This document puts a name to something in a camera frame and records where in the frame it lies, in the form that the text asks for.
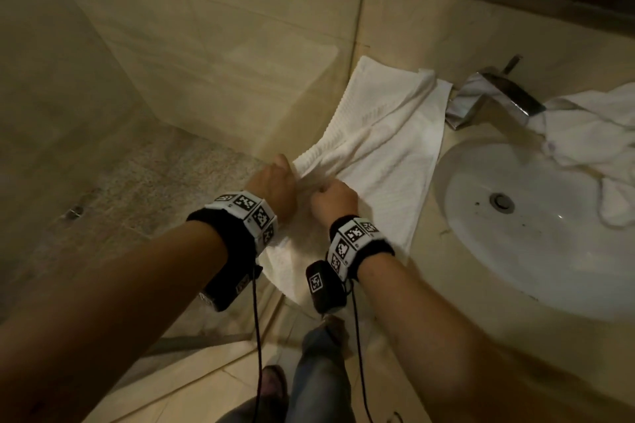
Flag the chrome sink drain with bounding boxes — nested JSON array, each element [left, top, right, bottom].
[[489, 192, 515, 214]]

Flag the person's grey trousers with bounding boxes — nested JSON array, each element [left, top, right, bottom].
[[218, 326, 357, 423]]

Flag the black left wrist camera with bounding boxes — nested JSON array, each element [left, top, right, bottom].
[[199, 254, 264, 313]]

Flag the right marker wrist band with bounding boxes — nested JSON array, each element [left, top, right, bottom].
[[325, 215, 396, 282]]

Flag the small white towel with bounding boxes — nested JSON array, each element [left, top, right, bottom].
[[257, 56, 453, 307]]

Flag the beige marble countertop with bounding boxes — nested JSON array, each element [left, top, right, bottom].
[[277, 56, 635, 408]]

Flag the black camera cable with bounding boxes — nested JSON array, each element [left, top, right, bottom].
[[349, 281, 373, 423], [250, 266, 264, 423]]

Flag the large white towel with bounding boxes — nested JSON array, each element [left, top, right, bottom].
[[527, 83, 635, 229]]

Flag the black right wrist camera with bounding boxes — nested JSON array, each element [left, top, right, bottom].
[[305, 260, 348, 315]]

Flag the person's left hand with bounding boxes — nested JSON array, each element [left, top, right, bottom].
[[246, 153, 298, 223]]

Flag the person's left forearm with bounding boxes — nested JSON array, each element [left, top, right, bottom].
[[0, 220, 229, 423]]

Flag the black left camera cable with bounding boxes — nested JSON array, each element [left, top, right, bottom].
[[250, 266, 264, 423]]

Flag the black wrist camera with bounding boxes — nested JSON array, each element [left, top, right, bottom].
[[305, 260, 348, 315], [199, 254, 264, 313]]

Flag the marker wrist band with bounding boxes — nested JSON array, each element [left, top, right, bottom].
[[325, 215, 396, 282], [187, 190, 278, 260]]

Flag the person's right forearm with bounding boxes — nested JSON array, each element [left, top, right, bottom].
[[357, 251, 635, 423]]

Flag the white sink basin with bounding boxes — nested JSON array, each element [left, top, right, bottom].
[[443, 142, 635, 325]]

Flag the chrome faucet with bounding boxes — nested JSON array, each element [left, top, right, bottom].
[[444, 54, 546, 131]]

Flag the left marker wrist band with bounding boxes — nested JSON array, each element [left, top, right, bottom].
[[187, 190, 278, 260]]

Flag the person's brown shoe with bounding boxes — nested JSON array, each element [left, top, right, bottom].
[[322, 314, 349, 347], [260, 364, 290, 408]]

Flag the person's right hand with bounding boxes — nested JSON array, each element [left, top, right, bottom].
[[308, 178, 360, 229]]

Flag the black right camera cable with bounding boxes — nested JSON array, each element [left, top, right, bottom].
[[349, 281, 373, 423]]

